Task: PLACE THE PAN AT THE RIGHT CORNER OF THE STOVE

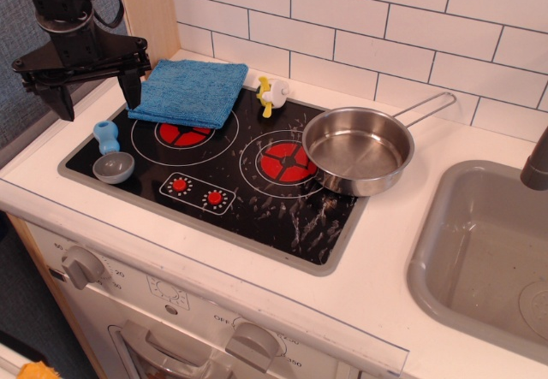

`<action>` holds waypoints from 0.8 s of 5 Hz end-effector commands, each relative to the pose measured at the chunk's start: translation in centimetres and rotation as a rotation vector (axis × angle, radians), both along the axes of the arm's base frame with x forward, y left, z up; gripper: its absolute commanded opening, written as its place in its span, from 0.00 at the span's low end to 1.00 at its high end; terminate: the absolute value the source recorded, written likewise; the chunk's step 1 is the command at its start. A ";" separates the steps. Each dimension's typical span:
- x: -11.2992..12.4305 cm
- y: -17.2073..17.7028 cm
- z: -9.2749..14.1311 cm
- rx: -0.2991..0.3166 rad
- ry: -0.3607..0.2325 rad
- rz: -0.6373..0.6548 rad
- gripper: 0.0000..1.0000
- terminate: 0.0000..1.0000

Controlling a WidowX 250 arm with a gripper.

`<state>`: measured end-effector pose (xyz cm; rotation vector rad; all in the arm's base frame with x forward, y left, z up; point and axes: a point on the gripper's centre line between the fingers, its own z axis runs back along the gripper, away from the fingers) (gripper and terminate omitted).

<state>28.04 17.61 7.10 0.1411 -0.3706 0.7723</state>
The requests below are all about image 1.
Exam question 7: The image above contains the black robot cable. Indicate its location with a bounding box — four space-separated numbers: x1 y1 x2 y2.
92 0 126 29

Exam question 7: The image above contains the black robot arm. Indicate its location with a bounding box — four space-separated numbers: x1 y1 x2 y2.
12 0 152 121

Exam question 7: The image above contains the grey sink basin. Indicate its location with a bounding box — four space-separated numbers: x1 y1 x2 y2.
408 160 547 364

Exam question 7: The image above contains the blue grey toy scoop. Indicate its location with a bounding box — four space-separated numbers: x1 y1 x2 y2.
92 121 135 185

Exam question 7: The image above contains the grey faucet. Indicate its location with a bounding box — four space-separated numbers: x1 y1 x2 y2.
520 128 548 191

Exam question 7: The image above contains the grey timer knob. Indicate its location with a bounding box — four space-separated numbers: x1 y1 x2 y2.
62 246 105 290

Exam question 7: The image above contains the orange object at corner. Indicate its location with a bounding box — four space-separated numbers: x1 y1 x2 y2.
16 361 61 379

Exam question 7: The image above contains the grey oven knob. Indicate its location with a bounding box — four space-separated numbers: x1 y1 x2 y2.
225 323 281 373

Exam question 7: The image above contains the wooden side panel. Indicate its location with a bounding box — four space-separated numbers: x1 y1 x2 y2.
123 0 181 65

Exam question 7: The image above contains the black toy stove top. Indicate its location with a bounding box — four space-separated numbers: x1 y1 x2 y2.
58 89 367 275

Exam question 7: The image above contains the blue folded cloth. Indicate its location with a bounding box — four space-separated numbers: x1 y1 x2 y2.
128 60 248 129

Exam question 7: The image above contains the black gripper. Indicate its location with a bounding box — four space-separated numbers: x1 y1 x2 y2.
12 22 152 121

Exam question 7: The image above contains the stainless steel pan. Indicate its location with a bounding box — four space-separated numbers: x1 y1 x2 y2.
301 92 456 197

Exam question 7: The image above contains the white toy oven front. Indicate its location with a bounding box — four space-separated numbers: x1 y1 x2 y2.
28 224 361 378

